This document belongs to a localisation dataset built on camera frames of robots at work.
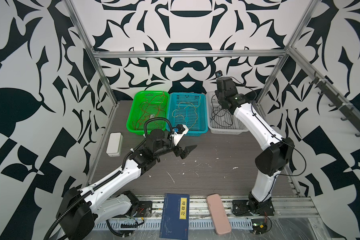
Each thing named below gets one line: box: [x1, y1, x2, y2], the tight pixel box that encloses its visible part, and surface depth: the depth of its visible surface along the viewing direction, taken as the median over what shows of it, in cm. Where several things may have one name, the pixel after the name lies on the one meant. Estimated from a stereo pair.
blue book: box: [159, 193, 190, 240], surface depth 73 cm
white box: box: [106, 132, 123, 157], surface depth 95 cm
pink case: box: [206, 193, 232, 235], surface depth 73 cm
